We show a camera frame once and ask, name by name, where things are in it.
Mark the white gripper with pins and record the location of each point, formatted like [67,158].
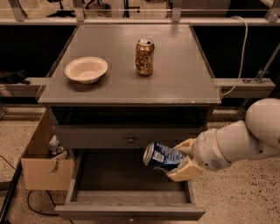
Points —
[206,149]

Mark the blue pepsi can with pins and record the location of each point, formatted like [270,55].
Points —
[161,157]

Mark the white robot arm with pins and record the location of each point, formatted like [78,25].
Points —
[255,137]

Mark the open grey bottom drawer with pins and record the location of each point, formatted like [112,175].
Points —
[112,184]

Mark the grey drawer cabinet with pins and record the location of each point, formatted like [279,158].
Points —
[180,92]

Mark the gold soda can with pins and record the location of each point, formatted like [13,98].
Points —
[144,56]

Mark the grey upper drawer with knob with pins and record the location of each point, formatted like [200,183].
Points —
[119,137]

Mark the white paper bowl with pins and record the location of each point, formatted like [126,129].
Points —
[86,70]

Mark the white trash in box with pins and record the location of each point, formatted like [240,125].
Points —
[57,151]

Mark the cardboard box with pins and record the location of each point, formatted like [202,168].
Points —
[41,171]

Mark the black office chair base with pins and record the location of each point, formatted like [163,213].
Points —
[61,12]

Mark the black cloth on ledge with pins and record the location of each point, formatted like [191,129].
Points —
[13,77]

